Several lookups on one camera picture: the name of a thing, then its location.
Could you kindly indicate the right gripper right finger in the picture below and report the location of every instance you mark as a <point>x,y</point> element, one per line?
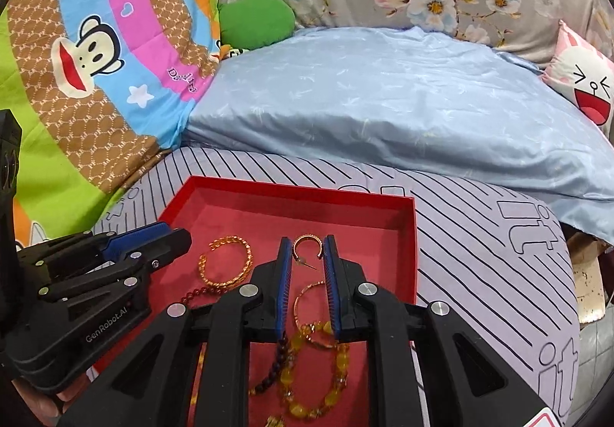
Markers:
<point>426,365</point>

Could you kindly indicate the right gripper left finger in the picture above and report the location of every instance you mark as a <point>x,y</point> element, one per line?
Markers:
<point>150,382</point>

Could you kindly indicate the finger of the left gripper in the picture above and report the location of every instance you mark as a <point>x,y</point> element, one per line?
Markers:
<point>71,281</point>
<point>102,247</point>

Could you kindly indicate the gold hoop earring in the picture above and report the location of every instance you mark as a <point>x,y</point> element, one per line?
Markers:
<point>307,249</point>
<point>311,324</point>

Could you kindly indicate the red jewelry tray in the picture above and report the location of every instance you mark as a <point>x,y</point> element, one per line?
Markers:
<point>374,229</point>

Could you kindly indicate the person's left hand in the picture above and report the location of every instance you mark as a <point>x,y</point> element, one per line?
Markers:
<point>47,409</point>

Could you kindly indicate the cartoon monkey colourful blanket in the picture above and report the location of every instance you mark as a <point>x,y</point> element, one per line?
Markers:
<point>101,89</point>

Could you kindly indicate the green round cushion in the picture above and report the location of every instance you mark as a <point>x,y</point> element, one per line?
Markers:
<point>254,24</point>

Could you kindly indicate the light blue pillow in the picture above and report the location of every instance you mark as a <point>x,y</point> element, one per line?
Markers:
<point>414,100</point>

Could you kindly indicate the white laughing face cushion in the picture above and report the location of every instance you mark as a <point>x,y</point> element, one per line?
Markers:
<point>583,75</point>

